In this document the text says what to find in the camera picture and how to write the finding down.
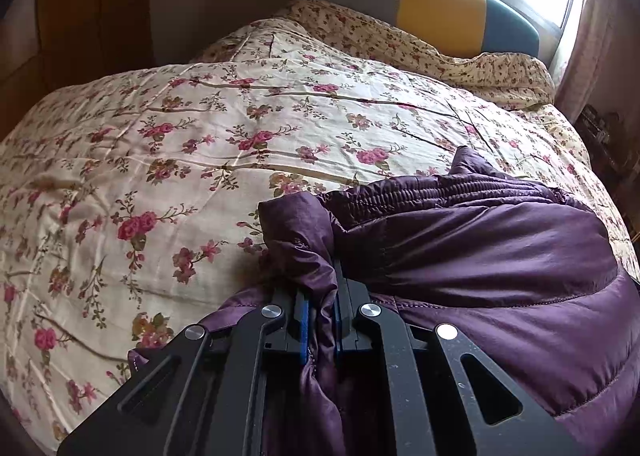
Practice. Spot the purple down jacket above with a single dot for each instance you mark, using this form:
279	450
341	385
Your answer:
475	261

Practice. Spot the glossy wooden wardrobe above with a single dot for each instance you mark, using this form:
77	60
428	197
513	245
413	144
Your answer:
75	10

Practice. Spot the large-flower cream quilt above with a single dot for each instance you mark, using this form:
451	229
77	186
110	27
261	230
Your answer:
150	160

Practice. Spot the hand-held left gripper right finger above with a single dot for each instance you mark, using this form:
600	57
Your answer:
340	326

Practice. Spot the cluttered wooden desk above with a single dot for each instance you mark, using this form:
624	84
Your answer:
600	135

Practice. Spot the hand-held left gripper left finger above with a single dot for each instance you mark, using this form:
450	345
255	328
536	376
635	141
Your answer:
302	331

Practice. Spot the pale patterned curtain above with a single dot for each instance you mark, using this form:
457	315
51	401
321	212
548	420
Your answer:
590	60

